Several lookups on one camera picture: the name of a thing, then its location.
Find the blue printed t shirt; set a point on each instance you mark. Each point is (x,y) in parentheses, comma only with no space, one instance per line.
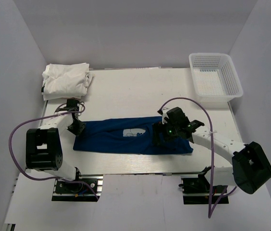
(127,136)

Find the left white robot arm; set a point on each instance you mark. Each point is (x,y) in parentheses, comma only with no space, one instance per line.
(44,149)

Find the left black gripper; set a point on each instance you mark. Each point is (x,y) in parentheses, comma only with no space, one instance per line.
(78,131)

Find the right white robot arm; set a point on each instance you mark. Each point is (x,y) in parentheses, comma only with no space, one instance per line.
(250,168)

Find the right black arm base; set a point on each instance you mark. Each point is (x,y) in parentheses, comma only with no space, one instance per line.
(195,190)

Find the white t shirt stack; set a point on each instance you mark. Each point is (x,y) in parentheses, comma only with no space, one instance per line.
(66,81)

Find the white perforated plastic basket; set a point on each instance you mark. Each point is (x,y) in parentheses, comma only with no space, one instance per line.
(214,77)

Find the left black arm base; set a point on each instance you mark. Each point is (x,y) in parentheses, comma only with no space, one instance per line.
(77,192)

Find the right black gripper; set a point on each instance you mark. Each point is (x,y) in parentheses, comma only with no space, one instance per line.
(159,127)

